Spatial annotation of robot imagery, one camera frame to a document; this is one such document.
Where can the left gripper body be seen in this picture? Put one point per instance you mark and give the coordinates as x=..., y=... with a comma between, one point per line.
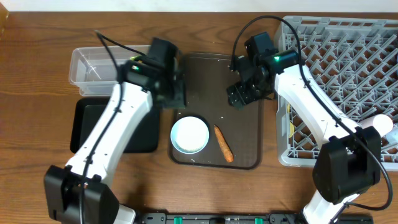
x=175, y=95

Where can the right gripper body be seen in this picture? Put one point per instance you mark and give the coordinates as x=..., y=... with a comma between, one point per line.
x=249, y=91

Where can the light blue small bowl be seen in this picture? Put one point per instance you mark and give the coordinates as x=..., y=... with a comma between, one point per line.
x=189, y=135

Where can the pale yellow spoon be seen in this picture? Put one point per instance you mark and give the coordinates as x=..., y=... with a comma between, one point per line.
x=291, y=126

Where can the orange carrot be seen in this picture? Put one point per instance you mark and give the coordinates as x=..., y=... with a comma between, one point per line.
x=228, y=155

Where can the pink white cup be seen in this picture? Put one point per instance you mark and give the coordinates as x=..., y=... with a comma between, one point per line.
x=381, y=122

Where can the green orange snack wrapper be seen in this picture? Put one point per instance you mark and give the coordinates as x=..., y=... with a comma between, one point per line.
x=137, y=58

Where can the light blue cup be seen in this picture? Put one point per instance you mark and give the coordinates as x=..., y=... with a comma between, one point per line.
x=392, y=136

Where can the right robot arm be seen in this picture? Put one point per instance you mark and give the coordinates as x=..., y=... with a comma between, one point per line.
x=348, y=161

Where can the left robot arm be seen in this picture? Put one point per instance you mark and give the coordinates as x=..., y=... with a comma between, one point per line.
x=80, y=192

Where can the grey dishwasher rack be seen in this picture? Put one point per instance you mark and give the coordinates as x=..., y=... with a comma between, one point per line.
x=354, y=61

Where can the dark brown serving tray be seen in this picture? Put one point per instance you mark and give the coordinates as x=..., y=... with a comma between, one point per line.
x=207, y=77

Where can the clear plastic bin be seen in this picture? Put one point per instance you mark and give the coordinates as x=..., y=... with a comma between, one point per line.
x=92, y=71

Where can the black plastic bin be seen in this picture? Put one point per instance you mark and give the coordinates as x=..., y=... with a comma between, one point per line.
x=87, y=113

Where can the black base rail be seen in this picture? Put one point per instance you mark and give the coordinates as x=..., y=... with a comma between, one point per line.
x=179, y=218

